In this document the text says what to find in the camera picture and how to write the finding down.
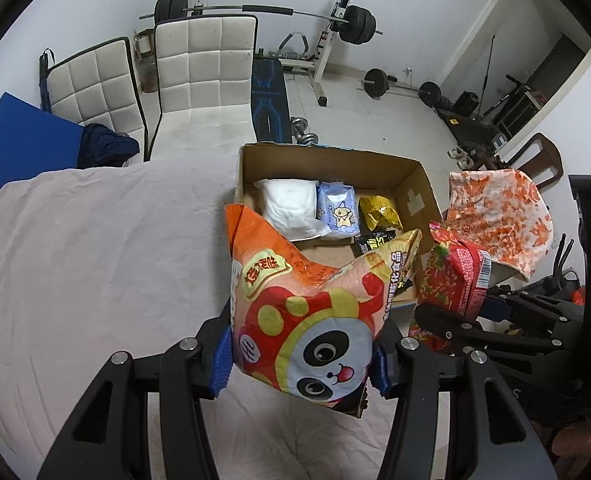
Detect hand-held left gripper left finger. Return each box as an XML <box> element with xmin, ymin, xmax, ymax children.
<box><xmin>36</xmin><ymin>305</ymin><xmax>236</xmax><ymax>480</ymax></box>

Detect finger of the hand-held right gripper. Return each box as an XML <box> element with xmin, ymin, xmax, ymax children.
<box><xmin>414</xmin><ymin>302</ymin><xmax>583</xmax><ymax>361</ymax></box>
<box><xmin>480</xmin><ymin>287</ymin><xmax>586</xmax><ymax>333</ymax></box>

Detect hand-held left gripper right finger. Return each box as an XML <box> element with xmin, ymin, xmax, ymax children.
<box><xmin>368</xmin><ymin>320</ymin><xmax>559</xmax><ymax>480</ymax></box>

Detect red snack packet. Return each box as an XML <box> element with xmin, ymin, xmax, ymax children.
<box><xmin>410</xmin><ymin>221</ymin><xmax>492</xmax><ymax>353</ymax></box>

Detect panda print snack bag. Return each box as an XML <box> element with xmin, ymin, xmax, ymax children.
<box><xmin>224</xmin><ymin>203</ymin><xmax>423</xmax><ymax>418</ymax></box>

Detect black wipes packet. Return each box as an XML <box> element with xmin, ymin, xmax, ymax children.
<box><xmin>354</xmin><ymin>227</ymin><xmax>401</xmax><ymax>261</ymax></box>

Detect yellow snack packet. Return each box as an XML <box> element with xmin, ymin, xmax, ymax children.
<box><xmin>358</xmin><ymin>195</ymin><xmax>403</xmax><ymax>231</ymax></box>

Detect light blue tissue pack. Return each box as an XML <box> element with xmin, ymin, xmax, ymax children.
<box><xmin>316</xmin><ymin>182</ymin><xmax>360</xmax><ymax>240</ymax></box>

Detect white soft packet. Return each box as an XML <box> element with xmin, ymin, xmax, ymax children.
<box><xmin>252</xmin><ymin>179</ymin><xmax>331</xmax><ymax>241</ymax></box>

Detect cardboard box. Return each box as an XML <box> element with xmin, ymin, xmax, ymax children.
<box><xmin>233</xmin><ymin>142</ymin><xmax>446</xmax><ymax>311</ymax></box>

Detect person's right hand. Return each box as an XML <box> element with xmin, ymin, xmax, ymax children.
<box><xmin>550</xmin><ymin>420</ymin><xmax>591</xmax><ymax>466</ymax></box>

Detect black electric scooter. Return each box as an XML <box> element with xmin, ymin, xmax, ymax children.
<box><xmin>540</xmin><ymin>232</ymin><xmax>583</xmax><ymax>301</ymax></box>

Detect orange floral blanket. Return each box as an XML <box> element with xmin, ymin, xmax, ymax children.
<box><xmin>445</xmin><ymin>169</ymin><xmax>553</xmax><ymax>281</ymax></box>

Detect brown wooden chair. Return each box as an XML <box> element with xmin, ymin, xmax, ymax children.
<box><xmin>495</xmin><ymin>132</ymin><xmax>563</xmax><ymax>191</ymax></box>

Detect grey bed sheet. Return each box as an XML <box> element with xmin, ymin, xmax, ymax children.
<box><xmin>0</xmin><ymin>160</ymin><xmax>451</xmax><ymax>480</ymax></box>

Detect white shoes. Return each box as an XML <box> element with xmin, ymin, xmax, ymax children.
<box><xmin>448</xmin><ymin>147</ymin><xmax>475</xmax><ymax>170</ymax></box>

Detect black bag yellow tag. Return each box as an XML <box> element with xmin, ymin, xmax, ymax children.
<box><xmin>440</xmin><ymin>107</ymin><xmax>506</xmax><ymax>158</ymax></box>

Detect black kick scooter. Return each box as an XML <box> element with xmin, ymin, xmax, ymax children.
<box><xmin>478</xmin><ymin>74</ymin><xmax>531</xmax><ymax>121</ymax></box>

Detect black speaker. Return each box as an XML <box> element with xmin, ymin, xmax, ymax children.
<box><xmin>453</xmin><ymin>91</ymin><xmax>480</xmax><ymax>115</ymax></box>

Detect small dumbbell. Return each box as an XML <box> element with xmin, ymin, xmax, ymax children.
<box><xmin>290</xmin><ymin>116</ymin><xmax>321</xmax><ymax>146</ymax></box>

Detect dark blue cloth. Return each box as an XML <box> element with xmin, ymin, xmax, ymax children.
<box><xmin>78</xmin><ymin>123</ymin><xmax>140</xmax><ymax>168</ymax></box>

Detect short barbell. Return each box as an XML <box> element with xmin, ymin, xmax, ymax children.
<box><xmin>360</xmin><ymin>68</ymin><xmax>442</xmax><ymax>108</ymax></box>

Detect black weight bench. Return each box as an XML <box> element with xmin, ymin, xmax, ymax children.
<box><xmin>250</xmin><ymin>57</ymin><xmax>292</xmax><ymax>143</ymax></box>

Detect white quilted chair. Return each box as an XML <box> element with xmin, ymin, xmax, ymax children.
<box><xmin>40</xmin><ymin>36</ymin><xmax>149</xmax><ymax>156</ymax></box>
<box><xmin>146</xmin><ymin>15</ymin><xmax>259</xmax><ymax>161</ymax></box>

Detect blue foam mat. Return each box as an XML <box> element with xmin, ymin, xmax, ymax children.
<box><xmin>0</xmin><ymin>91</ymin><xmax>85</xmax><ymax>193</ymax></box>

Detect brown carton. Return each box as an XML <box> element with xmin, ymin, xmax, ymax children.
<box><xmin>134</xmin><ymin>30</ymin><xmax>157</xmax><ymax>93</ymax></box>

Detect grey exercise machine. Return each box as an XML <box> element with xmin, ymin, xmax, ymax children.
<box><xmin>268</xmin><ymin>31</ymin><xmax>321</xmax><ymax>73</ymax></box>

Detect white barbell rack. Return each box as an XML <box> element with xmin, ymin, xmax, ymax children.
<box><xmin>193</xmin><ymin>0</ymin><xmax>361</xmax><ymax>107</ymax></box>

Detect long barbell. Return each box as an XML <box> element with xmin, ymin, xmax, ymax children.
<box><xmin>140</xmin><ymin>0</ymin><xmax>382</xmax><ymax>45</ymax></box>

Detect black strap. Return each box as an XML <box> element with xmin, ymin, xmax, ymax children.
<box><xmin>40</xmin><ymin>49</ymin><xmax>52</xmax><ymax>111</ymax></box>

